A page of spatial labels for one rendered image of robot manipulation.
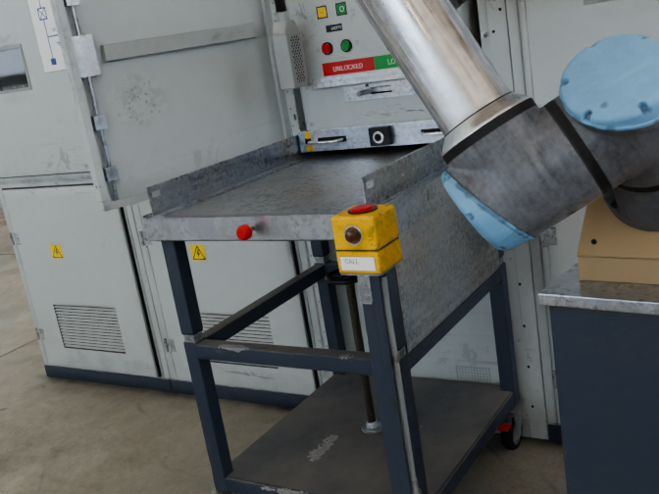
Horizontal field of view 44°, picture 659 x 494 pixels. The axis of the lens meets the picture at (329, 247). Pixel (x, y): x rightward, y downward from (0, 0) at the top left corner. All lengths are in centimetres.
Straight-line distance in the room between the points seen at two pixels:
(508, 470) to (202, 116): 126
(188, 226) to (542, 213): 91
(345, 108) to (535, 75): 52
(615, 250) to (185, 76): 134
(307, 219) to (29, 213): 183
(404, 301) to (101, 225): 160
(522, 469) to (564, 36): 111
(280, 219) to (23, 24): 166
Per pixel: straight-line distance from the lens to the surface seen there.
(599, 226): 134
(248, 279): 265
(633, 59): 115
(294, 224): 165
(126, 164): 218
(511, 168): 113
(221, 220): 176
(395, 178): 166
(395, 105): 219
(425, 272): 175
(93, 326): 326
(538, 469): 229
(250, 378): 281
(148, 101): 221
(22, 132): 321
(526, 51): 207
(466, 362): 239
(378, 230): 129
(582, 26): 203
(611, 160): 114
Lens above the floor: 119
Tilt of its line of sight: 15 degrees down
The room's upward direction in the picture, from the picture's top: 9 degrees counter-clockwise
